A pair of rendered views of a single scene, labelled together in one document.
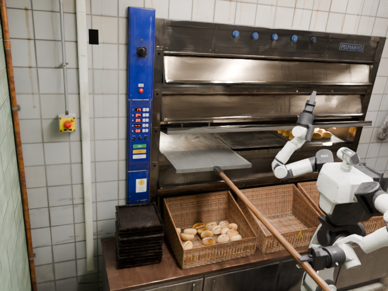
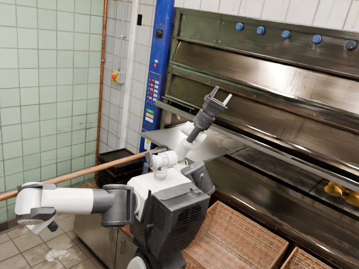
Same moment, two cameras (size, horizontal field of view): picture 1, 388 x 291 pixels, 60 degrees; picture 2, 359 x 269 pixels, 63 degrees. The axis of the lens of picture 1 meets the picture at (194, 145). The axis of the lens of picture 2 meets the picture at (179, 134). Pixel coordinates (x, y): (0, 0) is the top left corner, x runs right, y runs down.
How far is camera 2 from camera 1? 2.18 m
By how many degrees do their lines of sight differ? 56
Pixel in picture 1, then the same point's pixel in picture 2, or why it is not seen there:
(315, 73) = (350, 96)
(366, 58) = not seen: outside the picture
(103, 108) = (138, 74)
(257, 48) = (264, 46)
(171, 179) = not seen: hidden behind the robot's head
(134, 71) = (154, 48)
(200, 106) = (198, 94)
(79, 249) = not seen: hidden behind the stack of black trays
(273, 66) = (282, 72)
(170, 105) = (176, 86)
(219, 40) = (223, 32)
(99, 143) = (133, 99)
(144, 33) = (163, 18)
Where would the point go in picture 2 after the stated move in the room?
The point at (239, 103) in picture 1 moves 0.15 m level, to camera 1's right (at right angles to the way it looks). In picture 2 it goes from (235, 104) to (249, 111)
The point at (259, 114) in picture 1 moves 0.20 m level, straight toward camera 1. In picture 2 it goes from (252, 125) to (224, 123)
